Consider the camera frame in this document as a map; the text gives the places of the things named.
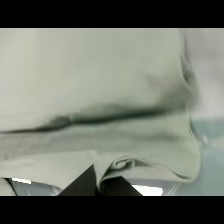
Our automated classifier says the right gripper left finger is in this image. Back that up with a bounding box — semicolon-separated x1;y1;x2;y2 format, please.
58;164;99;197

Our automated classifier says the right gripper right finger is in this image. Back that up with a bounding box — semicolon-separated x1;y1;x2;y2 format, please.
99;176;144;197

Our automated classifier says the pale grey-green garment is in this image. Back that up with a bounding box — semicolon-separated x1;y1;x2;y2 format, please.
0;28;203;197

